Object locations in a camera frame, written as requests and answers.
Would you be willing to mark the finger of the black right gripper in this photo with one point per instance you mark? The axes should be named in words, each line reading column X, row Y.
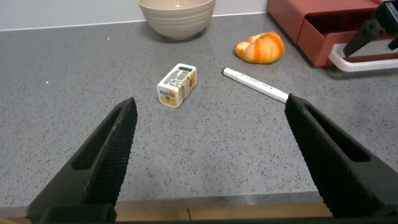
column 394, row 43
column 367, row 32

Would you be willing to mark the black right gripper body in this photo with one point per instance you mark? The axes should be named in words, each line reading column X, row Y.
column 390, row 18

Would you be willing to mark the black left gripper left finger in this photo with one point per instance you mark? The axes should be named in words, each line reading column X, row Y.
column 93, row 174

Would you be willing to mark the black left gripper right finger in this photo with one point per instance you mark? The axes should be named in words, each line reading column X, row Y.
column 342, row 183

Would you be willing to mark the white drawer tray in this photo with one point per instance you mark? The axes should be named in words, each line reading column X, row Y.
column 320, row 43

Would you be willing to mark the red drawer cabinet box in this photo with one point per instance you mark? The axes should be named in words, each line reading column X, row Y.
column 292, row 12

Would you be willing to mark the small white yellow carton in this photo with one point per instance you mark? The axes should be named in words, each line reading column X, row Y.
column 176, row 85

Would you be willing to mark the white marker pen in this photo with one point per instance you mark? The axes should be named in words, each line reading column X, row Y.
column 255, row 84

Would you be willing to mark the beige ribbed bowl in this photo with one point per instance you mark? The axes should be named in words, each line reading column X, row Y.
column 177, row 18

